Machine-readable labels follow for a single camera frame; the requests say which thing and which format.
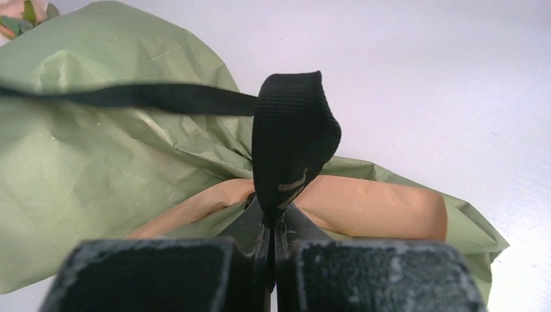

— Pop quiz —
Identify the orange wrapping paper sheet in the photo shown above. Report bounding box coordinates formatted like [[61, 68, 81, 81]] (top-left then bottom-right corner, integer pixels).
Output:
[[1, 1, 507, 304]]

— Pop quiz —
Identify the black ribbon strap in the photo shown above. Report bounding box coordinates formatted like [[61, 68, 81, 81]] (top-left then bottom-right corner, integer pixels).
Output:
[[0, 70, 342, 227]]

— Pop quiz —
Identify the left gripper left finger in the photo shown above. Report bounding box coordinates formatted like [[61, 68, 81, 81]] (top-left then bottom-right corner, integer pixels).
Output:
[[41, 199, 272, 311]]

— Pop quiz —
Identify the peach fake flower stem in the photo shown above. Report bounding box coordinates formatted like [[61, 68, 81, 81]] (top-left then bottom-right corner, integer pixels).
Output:
[[1, 0, 60, 46]]

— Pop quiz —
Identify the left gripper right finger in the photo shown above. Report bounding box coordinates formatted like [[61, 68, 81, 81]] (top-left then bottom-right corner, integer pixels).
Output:
[[275, 205, 486, 311]]

